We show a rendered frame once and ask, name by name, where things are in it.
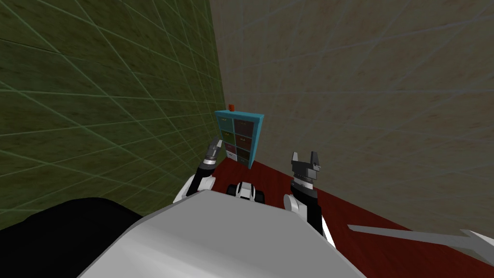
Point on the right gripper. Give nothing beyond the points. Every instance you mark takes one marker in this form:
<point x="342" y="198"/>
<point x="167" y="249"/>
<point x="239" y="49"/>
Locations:
<point x="305" y="170"/>

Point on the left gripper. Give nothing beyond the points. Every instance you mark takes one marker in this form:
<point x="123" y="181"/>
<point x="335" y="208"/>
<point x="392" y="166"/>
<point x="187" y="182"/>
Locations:
<point x="210" y="154"/>

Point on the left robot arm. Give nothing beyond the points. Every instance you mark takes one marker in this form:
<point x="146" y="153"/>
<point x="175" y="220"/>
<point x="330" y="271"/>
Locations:
<point x="198" y="178"/>

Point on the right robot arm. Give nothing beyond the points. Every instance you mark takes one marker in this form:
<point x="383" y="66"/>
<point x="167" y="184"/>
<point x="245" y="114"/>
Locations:
<point x="312" y="208"/>

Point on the teal cabinet with drawers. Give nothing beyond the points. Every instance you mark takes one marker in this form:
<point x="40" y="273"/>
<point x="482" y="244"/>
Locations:
<point x="240" y="135"/>

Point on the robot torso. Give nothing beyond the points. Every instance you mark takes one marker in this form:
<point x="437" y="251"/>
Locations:
<point x="216" y="239"/>

